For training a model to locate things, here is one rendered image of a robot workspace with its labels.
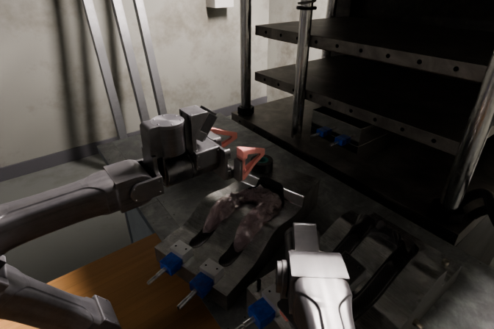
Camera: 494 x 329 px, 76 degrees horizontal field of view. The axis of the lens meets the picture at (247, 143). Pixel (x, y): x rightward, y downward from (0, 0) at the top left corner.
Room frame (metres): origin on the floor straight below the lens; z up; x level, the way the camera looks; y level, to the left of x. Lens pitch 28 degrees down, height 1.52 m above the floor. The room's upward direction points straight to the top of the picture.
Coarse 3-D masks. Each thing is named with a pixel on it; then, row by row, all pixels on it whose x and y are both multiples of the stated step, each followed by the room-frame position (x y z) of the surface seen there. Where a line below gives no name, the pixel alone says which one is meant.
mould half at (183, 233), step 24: (288, 168) 0.96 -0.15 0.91; (216, 192) 0.84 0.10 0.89; (288, 192) 0.83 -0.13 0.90; (312, 192) 0.85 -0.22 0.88; (192, 216) 0.75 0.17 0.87; (240, 216) 0.72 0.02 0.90; (288, 216) 0.74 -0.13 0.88; (168, 240) 0.66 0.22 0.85; (216, 240) 0.66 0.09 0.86; (264, 240) 0.63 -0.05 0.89; (192, 264) 0.58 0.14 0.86; (240, 264) 0.58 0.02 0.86; (264, 264) 0.62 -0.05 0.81; (216, 288) 0.51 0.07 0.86; (240, 288) 0.53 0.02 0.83
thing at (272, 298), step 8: (272, 288) 0.46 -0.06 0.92; (264, 296) 0.45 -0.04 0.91; (272, 296) 0.44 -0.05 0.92; (256, 304) 0.43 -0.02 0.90; (264, 304) 0.43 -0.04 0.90; (272, 304) 0.42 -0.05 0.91; (248, 312) 0.42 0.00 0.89; (256, 312) 0.41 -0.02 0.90; (264, 312) 0.41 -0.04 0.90; (272, 312) 0.41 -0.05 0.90; (248, 320) 0.40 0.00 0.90; (256, 320) 0.40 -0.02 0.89; (264, 320) 0.40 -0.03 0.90; (272, 320) 0.41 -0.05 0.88; (240, 328) 0.39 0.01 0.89
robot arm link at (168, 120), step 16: (144, 128) 0.47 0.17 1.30; (160, 128) 0.47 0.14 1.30; (176, 128) 0.48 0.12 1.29; (144, 144) 0.48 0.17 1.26; (160, 144) 0.47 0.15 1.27; (176, 144) 0.48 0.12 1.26; (144, 160) 0.49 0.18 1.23; (160, 176) 0.44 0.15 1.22; (144, 192) 0.42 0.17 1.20; (160, 192) 0.44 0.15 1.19
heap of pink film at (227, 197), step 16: (240, 192) 0.84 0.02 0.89; (256, 192) 0.83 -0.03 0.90; (272, 192) 0.84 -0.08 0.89; (224, 208) 0.74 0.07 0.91; (256, 208) 0.74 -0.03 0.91; (272, 208) 0.74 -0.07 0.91; (208, 224) 0.71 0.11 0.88; (240, 224) 0.68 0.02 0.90; (256, 224) 0.68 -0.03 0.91; (240, 240) 0.64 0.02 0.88
